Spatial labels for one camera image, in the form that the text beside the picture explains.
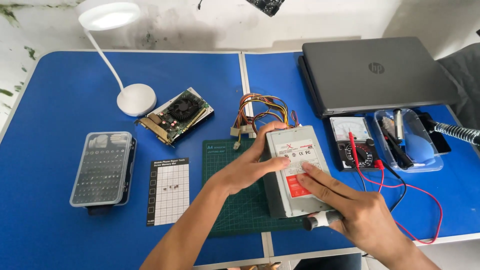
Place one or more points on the person's left hand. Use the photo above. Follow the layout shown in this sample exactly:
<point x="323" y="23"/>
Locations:
<point x="240" y="172"/>

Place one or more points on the person's right hand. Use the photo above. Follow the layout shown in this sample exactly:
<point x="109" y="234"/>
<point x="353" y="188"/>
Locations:
<point x="363" y="213"/>

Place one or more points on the person's right fingers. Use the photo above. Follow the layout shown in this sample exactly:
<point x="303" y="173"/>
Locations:
<point x="318" y="185"/>

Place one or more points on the grey black screwdriver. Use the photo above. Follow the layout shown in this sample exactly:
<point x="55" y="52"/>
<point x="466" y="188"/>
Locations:
<point x="311" y="222"/>

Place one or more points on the grey metal power supply unit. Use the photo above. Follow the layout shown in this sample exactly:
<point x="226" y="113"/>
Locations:
<point x="300" y="148"/>

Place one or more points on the red multimeter probe lead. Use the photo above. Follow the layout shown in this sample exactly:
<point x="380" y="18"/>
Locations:
<point x="351" y="140"/>

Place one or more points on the black analog multimeter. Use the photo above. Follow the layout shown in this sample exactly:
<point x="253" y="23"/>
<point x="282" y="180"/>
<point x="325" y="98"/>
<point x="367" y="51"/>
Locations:
<point x="343" y="127"/>

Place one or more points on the black multimeter probe lead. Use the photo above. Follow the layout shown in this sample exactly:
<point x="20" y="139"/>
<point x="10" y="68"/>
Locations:
<point x="404" y="187"/>

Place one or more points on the black tweezers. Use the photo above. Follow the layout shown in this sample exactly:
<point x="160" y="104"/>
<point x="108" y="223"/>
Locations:
<point x="397" y="150"/>

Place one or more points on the small cleaning brush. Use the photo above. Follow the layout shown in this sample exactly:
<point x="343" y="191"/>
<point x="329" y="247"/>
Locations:
<point x="388" y="125"/>

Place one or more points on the green cutting mat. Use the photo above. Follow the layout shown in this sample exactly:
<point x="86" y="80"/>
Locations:
<point x="228" y="210"/>

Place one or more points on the silver pen tool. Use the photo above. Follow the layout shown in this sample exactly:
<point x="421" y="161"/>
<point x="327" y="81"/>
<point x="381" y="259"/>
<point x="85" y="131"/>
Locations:
<point x="398" y="123"/>

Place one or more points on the blue air blower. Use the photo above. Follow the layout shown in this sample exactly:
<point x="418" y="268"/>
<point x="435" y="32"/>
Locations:
<point x="420" y="150"/>

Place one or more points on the clear plastic tool tray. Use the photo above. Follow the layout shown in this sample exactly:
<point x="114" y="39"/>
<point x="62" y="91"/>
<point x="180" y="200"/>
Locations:
<point x="431" y="163"/>

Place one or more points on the grey laptop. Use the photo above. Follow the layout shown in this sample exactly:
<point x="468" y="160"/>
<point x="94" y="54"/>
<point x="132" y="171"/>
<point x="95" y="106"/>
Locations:
<point x="375" y="75"/>

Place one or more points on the black smartphone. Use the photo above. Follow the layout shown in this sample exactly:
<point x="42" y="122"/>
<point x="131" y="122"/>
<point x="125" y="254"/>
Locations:
<point x="443" y="142"/>

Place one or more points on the black white screw memory mat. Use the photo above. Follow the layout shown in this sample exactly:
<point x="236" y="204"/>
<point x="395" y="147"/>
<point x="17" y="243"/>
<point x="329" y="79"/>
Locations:
<point x="168" y="206"/>

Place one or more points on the green graphics card black fan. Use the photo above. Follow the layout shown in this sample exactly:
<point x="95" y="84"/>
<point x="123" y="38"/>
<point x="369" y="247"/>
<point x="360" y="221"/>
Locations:
<point x="182" y="110"/>

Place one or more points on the grey cloth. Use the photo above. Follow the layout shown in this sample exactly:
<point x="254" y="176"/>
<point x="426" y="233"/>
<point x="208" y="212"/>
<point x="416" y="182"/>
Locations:
<point x="465" y="75"/>

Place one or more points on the black circuit board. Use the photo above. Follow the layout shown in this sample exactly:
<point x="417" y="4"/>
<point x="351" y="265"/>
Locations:
<point x="268" y="5"/>

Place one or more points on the white desk lamp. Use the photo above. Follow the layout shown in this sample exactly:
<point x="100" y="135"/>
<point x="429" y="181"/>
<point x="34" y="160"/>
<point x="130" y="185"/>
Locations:
<point x="137" y="99"/>

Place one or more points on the clear screwdriver bit set case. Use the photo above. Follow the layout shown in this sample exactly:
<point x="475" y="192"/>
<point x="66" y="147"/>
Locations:
<point x="103" y="168"/>

